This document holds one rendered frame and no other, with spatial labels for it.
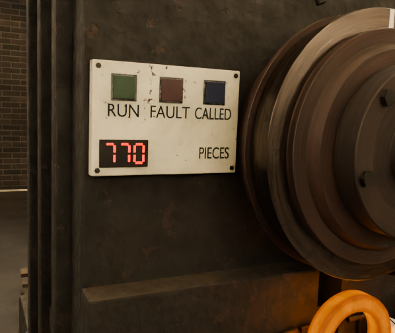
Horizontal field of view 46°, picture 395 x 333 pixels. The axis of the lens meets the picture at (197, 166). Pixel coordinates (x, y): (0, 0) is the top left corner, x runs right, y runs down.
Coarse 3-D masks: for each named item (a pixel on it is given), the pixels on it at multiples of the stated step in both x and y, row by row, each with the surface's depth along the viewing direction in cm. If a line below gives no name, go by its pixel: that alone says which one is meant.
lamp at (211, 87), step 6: (210, 84) 79; (216, 84) 79; (222, 84) 80; (210, 90) 79; (216, 90) 79; (222, 90) 80; (210, 96) 79; (216, 96) 80; (222, 96) 80; (210, 102) 79; (216, 102) 80; (222, 102) 80
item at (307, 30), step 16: (336, 16) 81; (304, 32) 78; (288, 48) 77; (272, 64) 76; (256, 80) 85; (256, 96) 76; (240, 128) 84; (240, 144) 84; (240, 160) 84; (240, 176) 86; (256, 208) 78; (272, 240) 82
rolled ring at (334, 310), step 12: (336, 300) 85; (348, 300) 84; (360, 300) 85; (372, 300) 87; (324, 312) 84; (336, 312) 83; (348, 312) 85; (372, 312) 87; (384, 312) 89; (312, 324) 85; (324, 324) 83; (336, 324) 84; (372, 324) 90; (384, 324) 89
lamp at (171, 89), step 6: (162, 84) 75; (168, 84) 76; (174, 84) 76; (180, 84) 76; (162, 90) 75; (168, 90) 76; (174, 90) 76; (180, 90) 77; (162, 96) 75; (168, 96) 76; (174, 96) 76; (180, 96) 77
